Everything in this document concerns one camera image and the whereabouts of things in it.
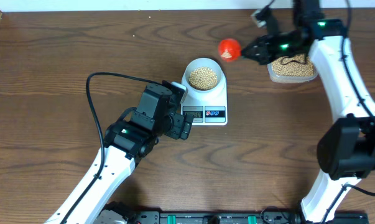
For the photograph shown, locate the red plastic measuring scoop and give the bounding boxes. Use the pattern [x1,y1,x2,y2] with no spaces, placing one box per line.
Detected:
[218,39,241,62]

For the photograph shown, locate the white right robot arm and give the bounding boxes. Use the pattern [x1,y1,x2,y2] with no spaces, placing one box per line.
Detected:
[241,0,375,223]

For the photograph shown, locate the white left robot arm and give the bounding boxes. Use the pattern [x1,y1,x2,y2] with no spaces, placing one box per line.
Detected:
[47,82,193,223]

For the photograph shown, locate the soybeans in red scoop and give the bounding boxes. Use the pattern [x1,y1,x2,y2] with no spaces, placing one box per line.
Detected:
[221,50,233,60]

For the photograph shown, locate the white digital kitchen scale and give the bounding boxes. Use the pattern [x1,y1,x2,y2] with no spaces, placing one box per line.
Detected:
[181,71,228,126]

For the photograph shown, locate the soybeans in grey bowl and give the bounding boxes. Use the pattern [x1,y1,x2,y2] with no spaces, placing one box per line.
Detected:
[188,67,218,91]

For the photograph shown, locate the grey plastic bowl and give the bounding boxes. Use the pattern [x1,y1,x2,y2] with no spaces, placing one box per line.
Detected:
[183,58,223,91]

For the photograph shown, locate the clear plastic container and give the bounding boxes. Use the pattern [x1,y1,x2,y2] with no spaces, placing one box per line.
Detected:
[267,63,318,83]

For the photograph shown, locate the pile of soybeans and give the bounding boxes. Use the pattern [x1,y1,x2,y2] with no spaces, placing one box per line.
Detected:
[271,54,314,77]

